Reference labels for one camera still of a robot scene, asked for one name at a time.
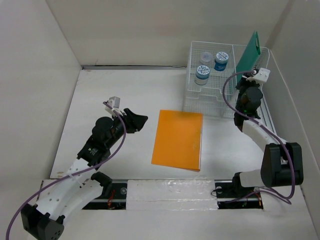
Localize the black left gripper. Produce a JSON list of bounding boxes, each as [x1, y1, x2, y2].
[[106, 108, 147, 149]]

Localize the green clip file folder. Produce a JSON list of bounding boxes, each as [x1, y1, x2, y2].
[[232, 31, 261, 74]]

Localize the blue pin jar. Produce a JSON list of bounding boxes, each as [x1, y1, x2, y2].
[[214, 51, 229, 72], [194, 65, 211, 86]]

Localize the clear paper clip jar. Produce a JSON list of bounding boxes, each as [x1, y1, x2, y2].
[[199, 51, 213, 65]]

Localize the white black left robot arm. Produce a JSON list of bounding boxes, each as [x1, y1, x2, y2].
[[20, 106, 148, 240]]

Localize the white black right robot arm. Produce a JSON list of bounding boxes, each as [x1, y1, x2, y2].
[[231, 72, 304, 200]]

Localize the orange file folder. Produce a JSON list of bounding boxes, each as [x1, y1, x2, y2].
[[151, 109, 203, 172]]

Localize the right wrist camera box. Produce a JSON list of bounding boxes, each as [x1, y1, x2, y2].
[[246, 68, 271, 85]]

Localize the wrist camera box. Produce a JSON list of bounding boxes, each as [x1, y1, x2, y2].
[[246, 68, 271, 85], [103, 96, 121, 112]]

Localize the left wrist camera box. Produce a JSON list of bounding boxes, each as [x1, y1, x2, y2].
[[103, 96, 121, 112]]

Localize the white wire desk organizer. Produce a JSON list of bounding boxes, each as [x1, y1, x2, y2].
[[182, 40, 270, 122]]

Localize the metal rail at back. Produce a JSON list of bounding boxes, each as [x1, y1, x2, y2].
[[82, 65, 186, 71]]

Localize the front mounting rail with wires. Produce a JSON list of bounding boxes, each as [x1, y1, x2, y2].
[[84, 179, 264, 211]]

